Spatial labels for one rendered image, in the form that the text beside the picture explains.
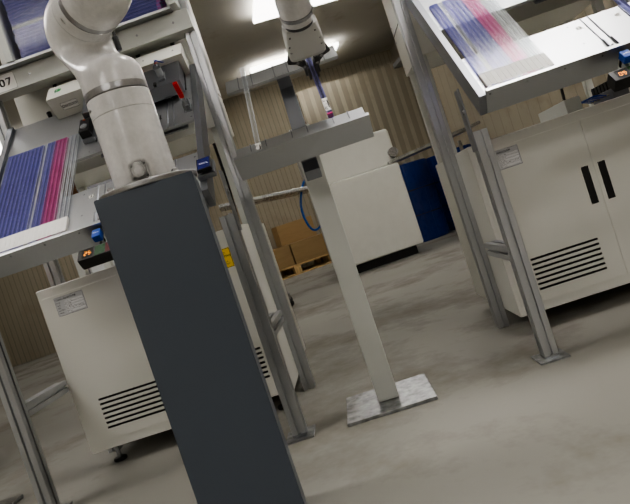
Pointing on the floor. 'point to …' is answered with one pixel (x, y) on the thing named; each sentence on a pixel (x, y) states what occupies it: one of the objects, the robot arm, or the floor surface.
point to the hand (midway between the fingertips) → (312, 69)
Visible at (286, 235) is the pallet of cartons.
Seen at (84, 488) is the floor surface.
